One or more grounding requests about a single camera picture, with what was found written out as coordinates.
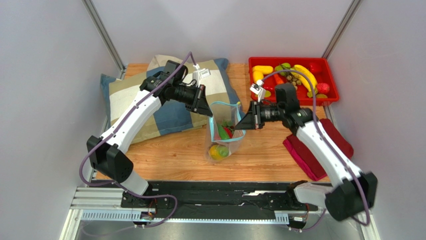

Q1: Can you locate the orange carrot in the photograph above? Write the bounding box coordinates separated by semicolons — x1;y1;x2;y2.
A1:
273;73;286;85

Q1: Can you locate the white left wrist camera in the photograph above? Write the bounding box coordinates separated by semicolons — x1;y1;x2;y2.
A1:
192;64;211;86

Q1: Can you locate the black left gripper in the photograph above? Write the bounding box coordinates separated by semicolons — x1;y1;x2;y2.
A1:
172;83;212;117

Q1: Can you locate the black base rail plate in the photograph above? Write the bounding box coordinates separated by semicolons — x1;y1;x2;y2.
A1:
89;179;334;222

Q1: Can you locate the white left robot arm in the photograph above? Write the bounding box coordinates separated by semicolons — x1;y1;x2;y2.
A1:
83;60;213;197

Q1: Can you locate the yellow lemon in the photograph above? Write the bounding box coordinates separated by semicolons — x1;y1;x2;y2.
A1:
252;70;264;84

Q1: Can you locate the red strawberry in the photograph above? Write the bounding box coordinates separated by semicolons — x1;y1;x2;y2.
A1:
316;82;331;95

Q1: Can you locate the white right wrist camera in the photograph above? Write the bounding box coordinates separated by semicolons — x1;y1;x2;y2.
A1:
250;79;266;103

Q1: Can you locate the yellow banana bunch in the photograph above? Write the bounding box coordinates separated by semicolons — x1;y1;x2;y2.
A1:
293;64;318;96

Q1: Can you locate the clear zip top bag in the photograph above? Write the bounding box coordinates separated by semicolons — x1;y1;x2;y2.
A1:
205;101;246;162

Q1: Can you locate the yellow starfruit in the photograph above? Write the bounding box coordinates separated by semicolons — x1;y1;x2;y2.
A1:
252;65;275;75

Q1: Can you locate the red plastic fruit bin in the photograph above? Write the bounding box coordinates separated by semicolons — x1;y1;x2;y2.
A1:
248;56;340;106

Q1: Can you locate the dark red folded cloth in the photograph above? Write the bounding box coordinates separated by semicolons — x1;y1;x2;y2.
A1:
282;118;355;182

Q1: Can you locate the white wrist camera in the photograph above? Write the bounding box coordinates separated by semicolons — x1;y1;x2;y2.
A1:
250;79;266;103
192;64;211;86

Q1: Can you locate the yellow green mango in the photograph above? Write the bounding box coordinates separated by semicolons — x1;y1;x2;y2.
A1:
208;144;230;161

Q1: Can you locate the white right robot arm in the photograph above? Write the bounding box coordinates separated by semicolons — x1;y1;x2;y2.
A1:
235;83;378;221

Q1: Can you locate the red apple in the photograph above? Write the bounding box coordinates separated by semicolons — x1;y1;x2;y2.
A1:
223;127;233;140

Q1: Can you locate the green pear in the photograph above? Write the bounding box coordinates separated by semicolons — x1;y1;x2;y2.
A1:
274;62;292;77

